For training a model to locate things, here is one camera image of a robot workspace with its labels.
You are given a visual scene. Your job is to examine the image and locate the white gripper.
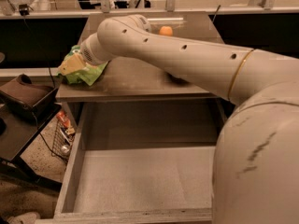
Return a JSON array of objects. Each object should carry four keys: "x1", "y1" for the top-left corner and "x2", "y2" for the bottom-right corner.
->
[{"x1": 58, "y1": 33, "x2": 114, "y2": 76}]

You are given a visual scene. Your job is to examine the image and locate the green rice chip bag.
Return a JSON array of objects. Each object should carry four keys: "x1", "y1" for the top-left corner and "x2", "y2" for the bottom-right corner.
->
[{"x1": 58, "y1": 45, "x2": 107, "y2": 86}]

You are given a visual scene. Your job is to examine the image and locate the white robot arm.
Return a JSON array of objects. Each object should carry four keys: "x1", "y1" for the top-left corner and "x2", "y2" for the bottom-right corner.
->
[{"x1": 55, "y1": 13, "x2": 299, "y2": 224}]

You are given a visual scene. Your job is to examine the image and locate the grey cabinet with top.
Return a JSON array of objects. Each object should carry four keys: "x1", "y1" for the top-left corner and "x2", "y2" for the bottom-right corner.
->
[{"x1": 55, "y1": 11, "x2": 232, "y2": 147}]

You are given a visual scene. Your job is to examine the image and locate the open grey top drawer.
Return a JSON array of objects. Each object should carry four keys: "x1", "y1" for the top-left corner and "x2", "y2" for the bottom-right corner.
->
[{"x1": 35, "y1": 100, "x2": 225, "y2": 224}]

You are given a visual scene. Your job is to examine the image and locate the red bottle in basket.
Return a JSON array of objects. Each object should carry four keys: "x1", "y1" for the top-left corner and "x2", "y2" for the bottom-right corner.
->
[{"x1": 56, "y1": 110, "x2": 71, "y2": 128}]

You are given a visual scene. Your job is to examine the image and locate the black power adapter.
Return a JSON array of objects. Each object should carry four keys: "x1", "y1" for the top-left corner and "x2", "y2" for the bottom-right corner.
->
[{"x1": 19, "y1": 4, "x2": 30, "y2": 16}]

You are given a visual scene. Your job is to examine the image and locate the black side table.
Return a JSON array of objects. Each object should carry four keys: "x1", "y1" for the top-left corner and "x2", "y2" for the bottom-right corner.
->
[{"x1": 0, "y1": 104, "x2": 62, "y2": 192}]

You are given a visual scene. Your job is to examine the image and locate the orange fruit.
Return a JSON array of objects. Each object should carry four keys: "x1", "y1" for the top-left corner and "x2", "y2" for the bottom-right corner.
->
[{"x1": 159, "y1": 26, "x2": 173, "y2": 36}]

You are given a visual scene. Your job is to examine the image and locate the wire basket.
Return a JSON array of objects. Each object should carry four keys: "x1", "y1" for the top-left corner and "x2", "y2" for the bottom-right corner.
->
[{"x1": 51, "y1": 121, "x2": 75, "y2": 163}]

